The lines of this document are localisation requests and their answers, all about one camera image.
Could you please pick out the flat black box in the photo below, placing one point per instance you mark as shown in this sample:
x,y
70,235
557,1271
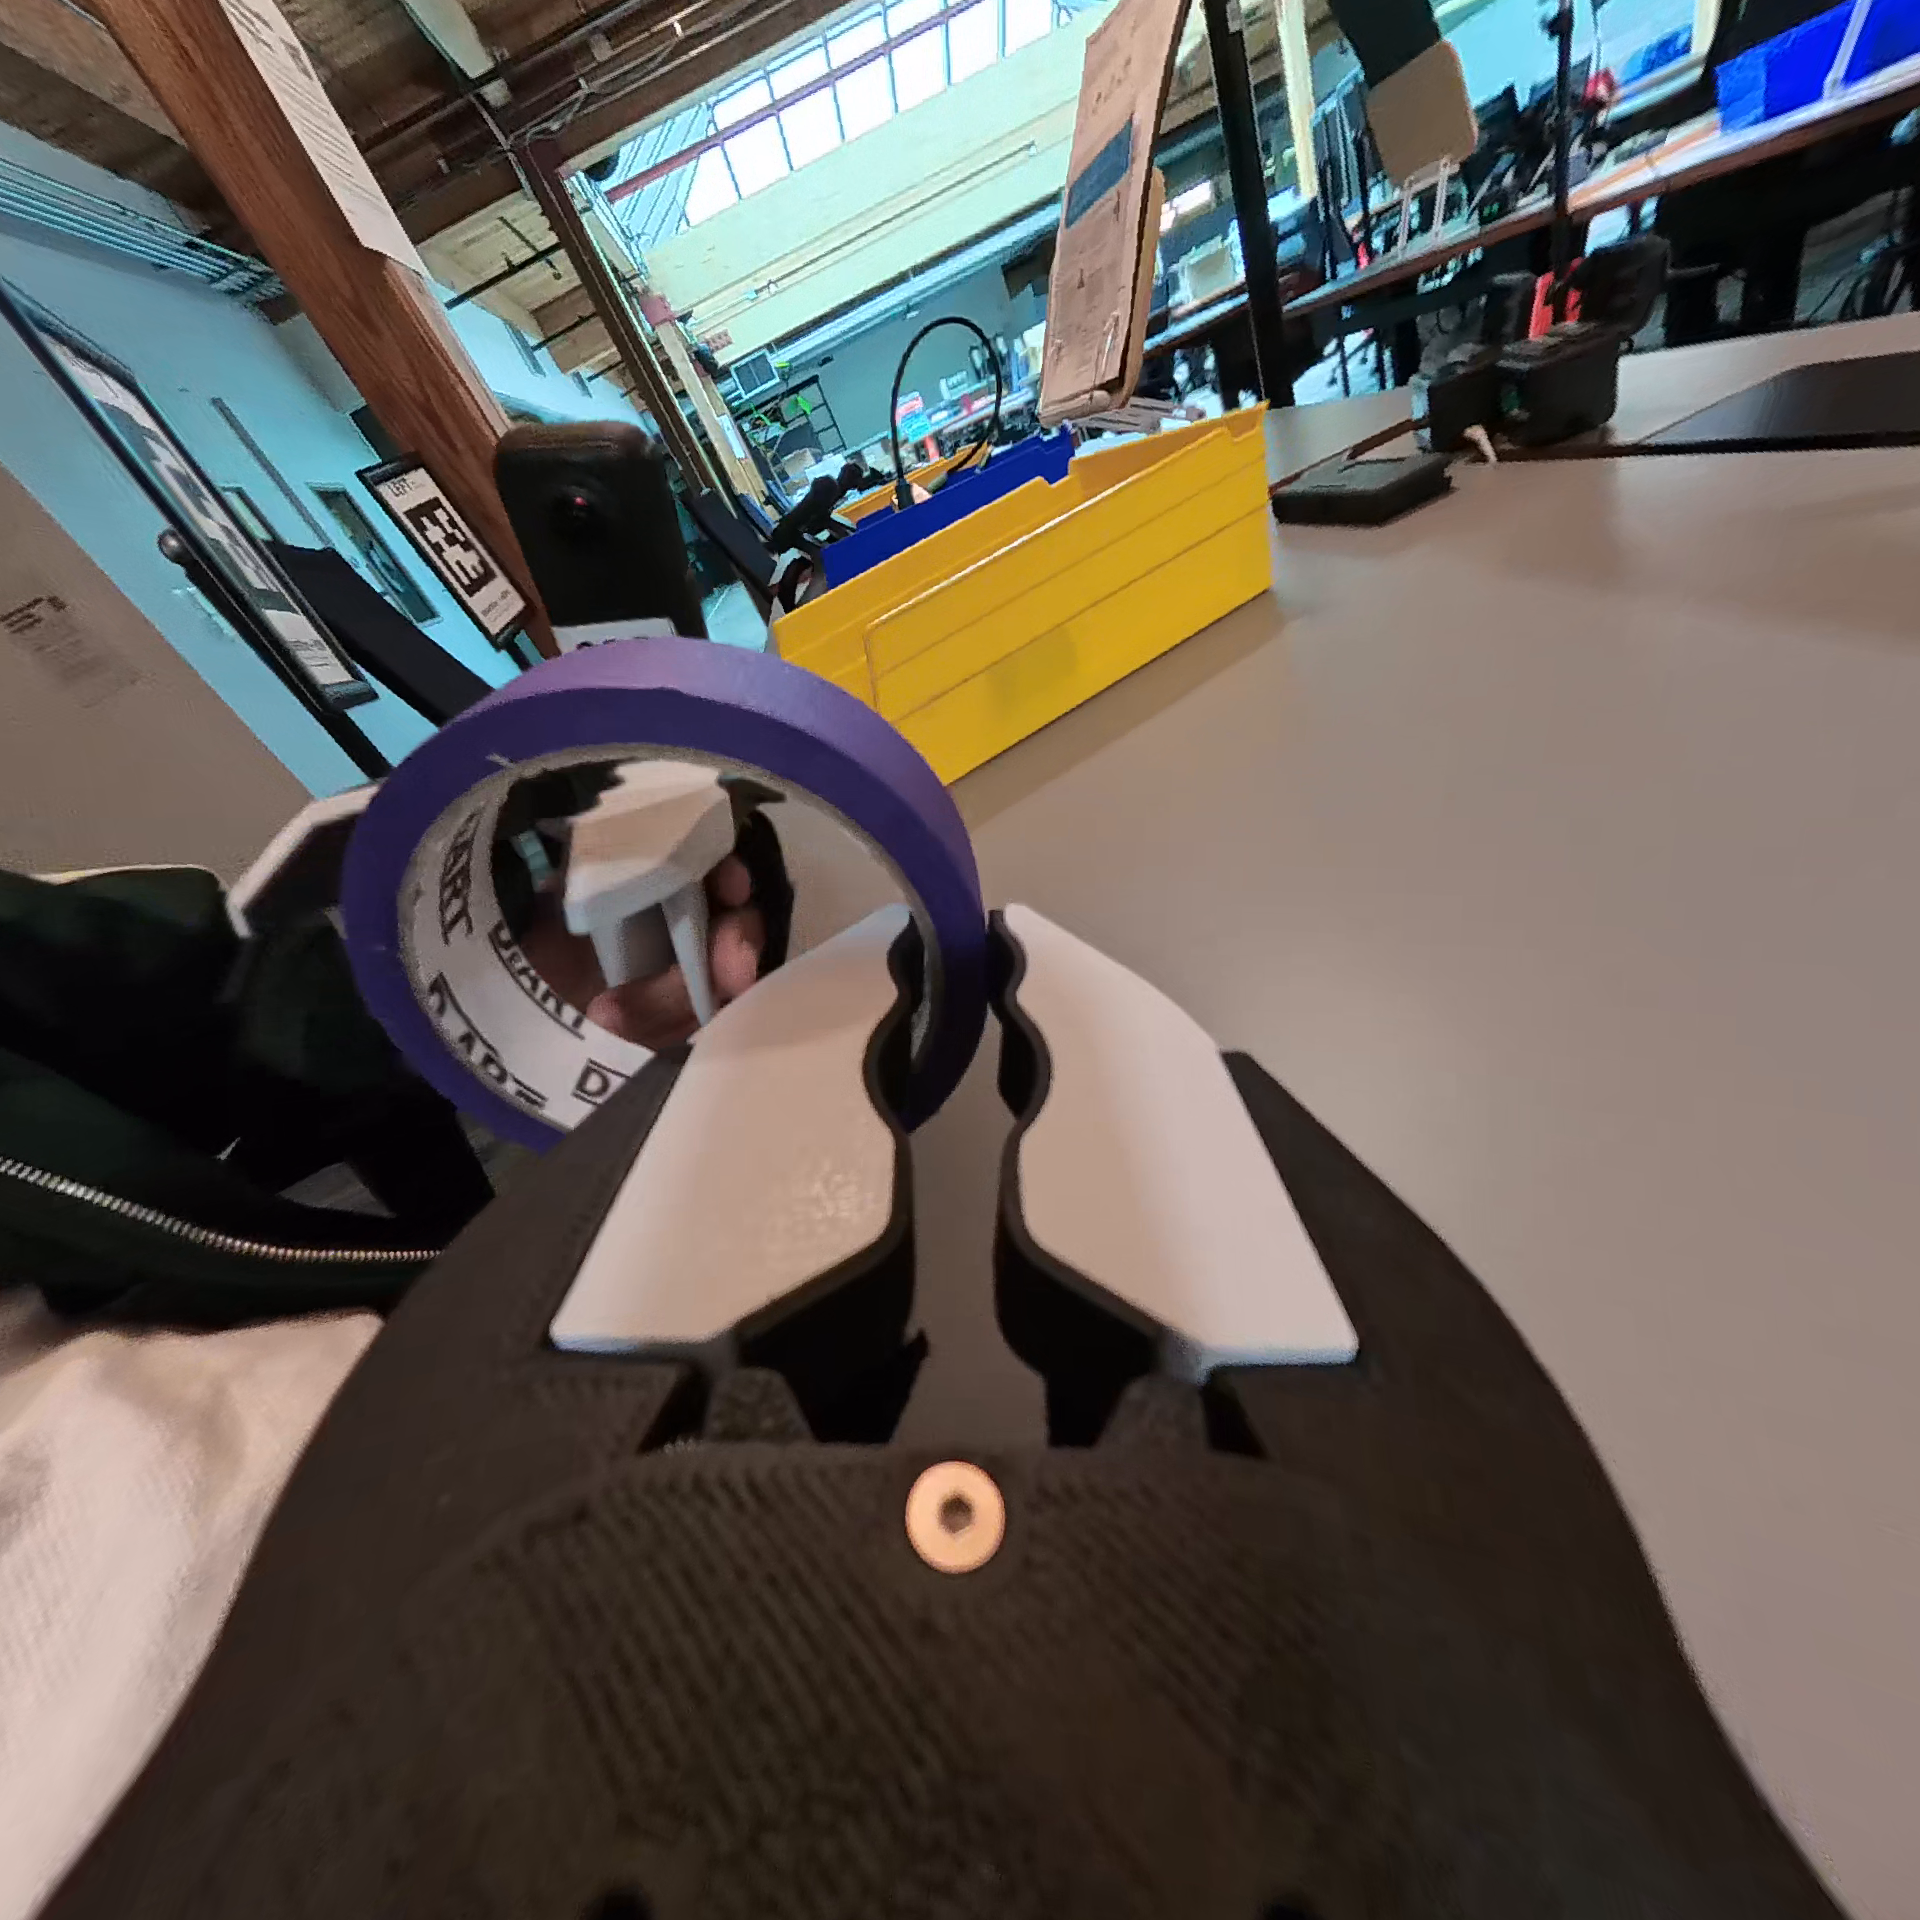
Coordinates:
x,y
1359,488

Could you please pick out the white paper notice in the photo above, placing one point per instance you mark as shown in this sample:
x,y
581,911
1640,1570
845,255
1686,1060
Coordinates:
x,y
322,134

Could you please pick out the person's left forearm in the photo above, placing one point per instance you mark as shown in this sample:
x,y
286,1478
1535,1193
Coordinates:
x,y
150,960

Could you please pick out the purple masking tape roll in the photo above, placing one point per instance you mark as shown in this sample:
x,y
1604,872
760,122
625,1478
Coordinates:
x,y
674,683

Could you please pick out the cardboard sheet on stand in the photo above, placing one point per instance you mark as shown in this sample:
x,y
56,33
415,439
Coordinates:
x,y
1110,225

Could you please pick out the wooden pillar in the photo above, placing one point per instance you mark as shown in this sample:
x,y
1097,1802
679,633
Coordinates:
x,y
344,301

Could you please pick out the wooden office desk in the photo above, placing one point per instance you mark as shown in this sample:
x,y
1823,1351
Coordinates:
x,y
1724,150

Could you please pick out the person's left hand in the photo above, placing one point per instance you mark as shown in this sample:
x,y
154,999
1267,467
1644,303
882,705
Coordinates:
x,y
734,945

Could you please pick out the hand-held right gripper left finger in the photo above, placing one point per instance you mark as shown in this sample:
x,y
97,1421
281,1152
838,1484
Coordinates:
x,y
751,1171

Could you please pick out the black framed poster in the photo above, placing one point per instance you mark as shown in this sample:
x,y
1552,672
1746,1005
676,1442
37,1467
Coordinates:
x,y
165,495

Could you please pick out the grey desk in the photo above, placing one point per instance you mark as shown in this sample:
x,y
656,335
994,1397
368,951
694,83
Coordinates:
x,y
1500,900

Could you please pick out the yellow plastic bin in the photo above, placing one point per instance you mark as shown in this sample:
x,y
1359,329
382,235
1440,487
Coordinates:
x,y
1080,601

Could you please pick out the framed black-white tag sign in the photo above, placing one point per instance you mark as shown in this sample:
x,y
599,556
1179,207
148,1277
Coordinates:
x,y
450,540

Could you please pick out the blue plastic bin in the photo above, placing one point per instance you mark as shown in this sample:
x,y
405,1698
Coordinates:
x,y
931,518
1800,60

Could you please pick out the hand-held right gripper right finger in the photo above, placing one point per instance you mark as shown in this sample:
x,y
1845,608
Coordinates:
x,y
1171,1184

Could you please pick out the dark green zip jacket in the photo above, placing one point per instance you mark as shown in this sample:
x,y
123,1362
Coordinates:
x,y
150,1141

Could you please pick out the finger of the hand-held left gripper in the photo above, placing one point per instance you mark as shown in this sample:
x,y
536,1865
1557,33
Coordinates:
x,y
660,841

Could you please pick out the white knit shirt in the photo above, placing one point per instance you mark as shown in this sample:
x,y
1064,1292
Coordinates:
x,y
120,1501

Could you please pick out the black battery charger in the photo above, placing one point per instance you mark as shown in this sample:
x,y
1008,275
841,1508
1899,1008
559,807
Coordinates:
x,y
1560,383

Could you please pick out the black metal pole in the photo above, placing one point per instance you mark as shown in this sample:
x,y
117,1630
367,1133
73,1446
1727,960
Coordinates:
x,y
1245,181

